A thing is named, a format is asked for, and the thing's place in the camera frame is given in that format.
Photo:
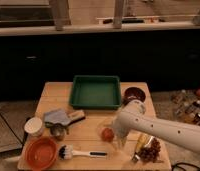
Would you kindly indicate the blue grey cloth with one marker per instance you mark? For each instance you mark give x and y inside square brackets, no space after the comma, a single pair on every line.
[57,116]

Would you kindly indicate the white paper cup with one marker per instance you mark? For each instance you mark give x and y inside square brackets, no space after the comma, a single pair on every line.
[34,126]

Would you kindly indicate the red apple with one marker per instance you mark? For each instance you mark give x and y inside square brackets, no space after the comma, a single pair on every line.
[107,135]

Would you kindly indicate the wooden handled scrub brush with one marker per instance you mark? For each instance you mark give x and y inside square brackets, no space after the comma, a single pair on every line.
[76,116]

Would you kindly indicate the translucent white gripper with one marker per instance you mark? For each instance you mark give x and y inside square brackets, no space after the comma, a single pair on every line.
[119,129]

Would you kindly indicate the green plastic tray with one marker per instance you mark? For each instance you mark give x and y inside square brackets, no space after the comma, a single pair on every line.
[95,92]

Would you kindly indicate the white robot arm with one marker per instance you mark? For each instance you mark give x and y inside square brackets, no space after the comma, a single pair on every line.
[134,116]

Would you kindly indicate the yellow banana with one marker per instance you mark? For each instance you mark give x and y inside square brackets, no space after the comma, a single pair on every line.
[142,140]

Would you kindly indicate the white dish brush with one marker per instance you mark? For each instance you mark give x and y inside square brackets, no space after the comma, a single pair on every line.
[68,152]

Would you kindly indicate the orange plastic bowl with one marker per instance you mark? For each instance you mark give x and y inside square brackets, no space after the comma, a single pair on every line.
[41,153]

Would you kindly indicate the small metal cup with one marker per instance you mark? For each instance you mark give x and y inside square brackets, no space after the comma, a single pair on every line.
[58,131]

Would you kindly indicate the bunch of red grapes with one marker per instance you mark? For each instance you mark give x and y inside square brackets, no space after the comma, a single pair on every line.
[151,153]

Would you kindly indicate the dark red bowl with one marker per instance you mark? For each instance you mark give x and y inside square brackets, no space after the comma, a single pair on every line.
[133,93]

